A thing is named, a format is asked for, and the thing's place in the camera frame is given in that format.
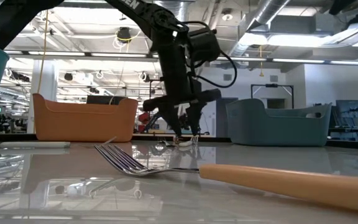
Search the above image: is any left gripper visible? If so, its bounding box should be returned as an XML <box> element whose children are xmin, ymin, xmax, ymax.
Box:
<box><xmin>142</xmin><ymin>62</ymin><xmax>222</xmax><ymax>140</ymax></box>

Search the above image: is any white-handled metal fork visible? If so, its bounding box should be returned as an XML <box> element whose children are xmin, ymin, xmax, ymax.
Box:
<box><xmin>0</xmin><ymin>136</ymin><xmax>117</xmax><ymax>149</ymax></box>
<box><xmin>178</xmin><ymin>134</ymin><xmax>200</xmax><ymax>148</ymax></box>

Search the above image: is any orange-handled metal fork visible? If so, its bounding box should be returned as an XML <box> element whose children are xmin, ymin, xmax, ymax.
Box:
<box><xmin>93</xmin><ymin>143</ymin><xmax>358</xmax><ymax>216</ymax></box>

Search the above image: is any dark blue plastic bin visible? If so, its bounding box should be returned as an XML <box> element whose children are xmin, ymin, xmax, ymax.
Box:
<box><xmin>225</xmin><ymin>98</ymin><xmax>333</xmax><ymax>147</ymax></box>

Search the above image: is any orange plastic bin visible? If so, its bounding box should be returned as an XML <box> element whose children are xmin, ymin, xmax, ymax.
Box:
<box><xmin>32</xmin><ymin>93</ymin><xmax>139</xmax><ymax>143</ymax></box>

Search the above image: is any black ceiling device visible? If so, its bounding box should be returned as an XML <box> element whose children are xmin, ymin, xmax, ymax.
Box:
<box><xmin>116</xmin><ymin>27</ymin><xmax>132</xmax><ymax>43</ymax></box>

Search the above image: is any white pillar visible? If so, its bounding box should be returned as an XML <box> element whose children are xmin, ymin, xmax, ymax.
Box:
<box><xmin>26</xmin><ymin>58</ymin><xmax>58</xmax><ymax>134</ymax></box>

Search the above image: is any black computer monitor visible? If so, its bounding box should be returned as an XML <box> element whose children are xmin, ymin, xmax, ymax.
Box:
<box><xmin>335</xmin><ymin>99</ymin><xmax>358</xmax><ymax>129</ymax></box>

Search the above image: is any black camera cable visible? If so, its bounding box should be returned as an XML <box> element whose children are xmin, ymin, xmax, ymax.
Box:
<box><xmin>194</xmin><ymin>49</ymin><xmax>238</xmax><ymax>90</ymax></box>

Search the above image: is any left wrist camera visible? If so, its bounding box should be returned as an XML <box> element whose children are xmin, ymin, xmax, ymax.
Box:
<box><xmin>186</xmin><ymin>27</ymin><xmax>222</xmax><ymax>63</ymax></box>

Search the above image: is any black metal frame stand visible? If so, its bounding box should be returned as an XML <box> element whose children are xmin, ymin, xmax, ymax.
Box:
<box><xmin>250</xmin><ymin>83</ymin><xmax>295</xmax><ymax>110</ymax></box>

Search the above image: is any silver ventilation duct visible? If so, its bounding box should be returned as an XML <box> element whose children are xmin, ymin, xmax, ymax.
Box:
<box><xmin>228</xmin><ymin>0</ymin><xmax>291</xmax><ymax>57</ymax></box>

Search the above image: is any yellow power cable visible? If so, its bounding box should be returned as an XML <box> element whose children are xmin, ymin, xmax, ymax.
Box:
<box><xmin>34</xmin><ymin>9</ymin><xmax>50</xmax><ymax>94</ymax></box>

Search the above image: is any black aluminium table frame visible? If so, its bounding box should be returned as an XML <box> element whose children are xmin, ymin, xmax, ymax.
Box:
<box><xmin>0</xmin><ymin>132</ymin><xmax>358</xmax><ymax>151</ymax></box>

